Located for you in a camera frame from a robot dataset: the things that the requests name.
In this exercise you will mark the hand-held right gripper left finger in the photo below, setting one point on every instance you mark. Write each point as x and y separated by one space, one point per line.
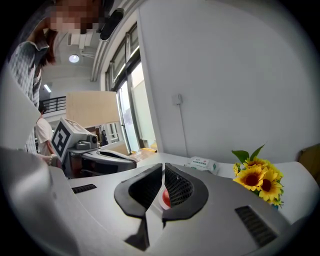
95 212

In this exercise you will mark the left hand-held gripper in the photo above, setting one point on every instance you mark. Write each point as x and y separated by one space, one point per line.
60 140

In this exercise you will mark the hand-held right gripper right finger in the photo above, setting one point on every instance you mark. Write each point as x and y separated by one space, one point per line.
220 225

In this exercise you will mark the red apple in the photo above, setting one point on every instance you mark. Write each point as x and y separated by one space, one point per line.
166 200

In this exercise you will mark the person's left forearm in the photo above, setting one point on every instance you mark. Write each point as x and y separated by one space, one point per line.
44 159

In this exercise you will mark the yellow sunflower bouquet in vase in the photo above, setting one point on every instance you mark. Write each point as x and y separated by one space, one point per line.
252 178

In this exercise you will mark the light wooden partition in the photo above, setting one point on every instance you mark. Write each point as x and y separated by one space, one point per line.
92 107

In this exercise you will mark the white wet wipes pack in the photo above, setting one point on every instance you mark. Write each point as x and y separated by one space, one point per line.
201 163

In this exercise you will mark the black framed window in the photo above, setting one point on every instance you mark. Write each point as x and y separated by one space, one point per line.
128 72

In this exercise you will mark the round ceiling light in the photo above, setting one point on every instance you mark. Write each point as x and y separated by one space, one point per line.
74 58

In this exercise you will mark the brown cardboard sheet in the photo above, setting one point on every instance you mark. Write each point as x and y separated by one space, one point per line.
311 160

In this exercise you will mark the person's checked shirt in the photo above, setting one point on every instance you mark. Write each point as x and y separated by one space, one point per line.
25 65

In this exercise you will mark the person's head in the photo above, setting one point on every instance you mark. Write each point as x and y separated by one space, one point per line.
75 17

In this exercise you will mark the white wall switch box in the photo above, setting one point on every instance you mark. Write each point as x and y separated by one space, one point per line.
177 99

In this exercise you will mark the black head-worn camera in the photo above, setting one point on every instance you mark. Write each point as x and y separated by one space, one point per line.
111 25

